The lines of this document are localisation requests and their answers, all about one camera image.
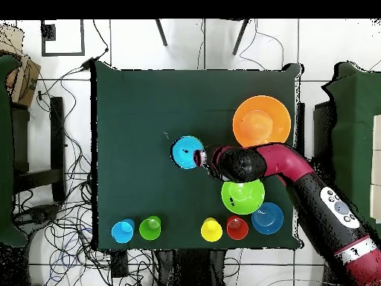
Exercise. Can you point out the small cyan bowl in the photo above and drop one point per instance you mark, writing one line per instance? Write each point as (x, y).
(184, 153)

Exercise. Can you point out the large green bowl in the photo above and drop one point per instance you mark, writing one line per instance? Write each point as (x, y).
(242, 196)

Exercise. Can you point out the green cup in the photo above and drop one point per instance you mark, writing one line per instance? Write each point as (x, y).
(149, 229)

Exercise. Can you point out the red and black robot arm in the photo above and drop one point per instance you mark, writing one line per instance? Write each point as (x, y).
(285, 164)

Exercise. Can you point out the dark green tablecloth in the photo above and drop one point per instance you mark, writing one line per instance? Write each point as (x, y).
(178, 104)

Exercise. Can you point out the large orange bowl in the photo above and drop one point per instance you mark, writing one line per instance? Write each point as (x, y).
(262, 119)

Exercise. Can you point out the yellow cup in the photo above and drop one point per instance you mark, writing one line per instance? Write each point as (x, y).
(211, 231)

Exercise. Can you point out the red-orange cup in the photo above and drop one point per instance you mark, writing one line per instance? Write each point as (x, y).
(237, 229)

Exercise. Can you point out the large blue bowl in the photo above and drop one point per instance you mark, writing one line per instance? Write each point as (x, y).
(269, 220)

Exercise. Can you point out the blue cup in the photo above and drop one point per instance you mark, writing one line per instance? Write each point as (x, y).
(122, 232)

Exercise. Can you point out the black stand leg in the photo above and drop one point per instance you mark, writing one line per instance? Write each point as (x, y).
(241, 37)
(161, 32)

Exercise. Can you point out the black power strip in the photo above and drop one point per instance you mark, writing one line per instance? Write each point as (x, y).
(119, 263)

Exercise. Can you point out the black power adapter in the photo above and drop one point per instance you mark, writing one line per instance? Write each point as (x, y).
(87, 63)

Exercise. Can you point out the green-clothed side table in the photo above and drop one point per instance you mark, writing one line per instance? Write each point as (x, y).
(357, 119)
(6, 149)

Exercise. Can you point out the grey base with black knob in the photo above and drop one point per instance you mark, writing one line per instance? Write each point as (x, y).
(38, 214)

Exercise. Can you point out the white boxes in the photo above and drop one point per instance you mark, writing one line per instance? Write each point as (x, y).
(376, 166)

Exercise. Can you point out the cardboard box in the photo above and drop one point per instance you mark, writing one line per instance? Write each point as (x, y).
(23, 80)

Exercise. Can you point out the black square floor frame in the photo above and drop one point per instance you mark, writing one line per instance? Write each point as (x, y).
(62, 54)

